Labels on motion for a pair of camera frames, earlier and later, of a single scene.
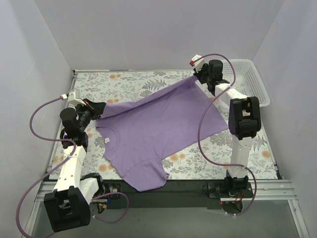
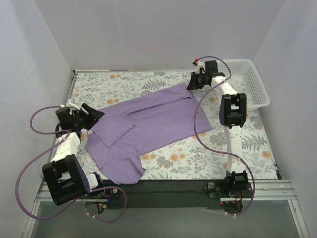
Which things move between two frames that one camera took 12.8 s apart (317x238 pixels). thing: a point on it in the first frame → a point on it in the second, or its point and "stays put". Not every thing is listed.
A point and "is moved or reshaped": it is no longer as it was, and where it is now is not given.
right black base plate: (217, 191) stays put
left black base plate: (107, 187) stays put
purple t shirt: (137, 133) is moved or reshaped
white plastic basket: (247, 80) stays put
